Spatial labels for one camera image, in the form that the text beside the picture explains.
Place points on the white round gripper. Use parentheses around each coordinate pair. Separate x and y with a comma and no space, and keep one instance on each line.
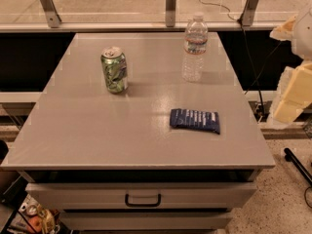
(303,36)

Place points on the blue rxbar blueberry wrapper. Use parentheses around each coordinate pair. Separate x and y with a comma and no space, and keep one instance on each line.
(195,120)

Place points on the black stand leg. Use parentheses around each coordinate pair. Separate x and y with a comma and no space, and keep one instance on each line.
(290,157)

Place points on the clear plastic water bottle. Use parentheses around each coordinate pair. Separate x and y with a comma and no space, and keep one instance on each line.
(195,45)

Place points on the green soda can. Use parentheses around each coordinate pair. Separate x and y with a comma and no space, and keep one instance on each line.
(114,68)

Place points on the grey drawer cabinet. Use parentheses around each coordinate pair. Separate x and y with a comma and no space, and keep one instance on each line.
(82,148)

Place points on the clutter on lower shelf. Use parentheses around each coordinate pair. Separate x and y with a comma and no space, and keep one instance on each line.
(32,218)

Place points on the right metal railing post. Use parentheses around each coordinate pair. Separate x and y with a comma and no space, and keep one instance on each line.
(247,17)

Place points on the metal railing post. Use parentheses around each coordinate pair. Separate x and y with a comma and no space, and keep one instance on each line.
(170,13)
(247,17)
(51,14)

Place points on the middle metal railing post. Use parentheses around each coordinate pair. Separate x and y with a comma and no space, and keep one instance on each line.
(170,13)

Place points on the black drawer handle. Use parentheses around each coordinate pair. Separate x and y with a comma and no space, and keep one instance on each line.
(143,201)

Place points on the left metal railing post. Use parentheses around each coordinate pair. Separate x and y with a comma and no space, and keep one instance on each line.
(51,14)

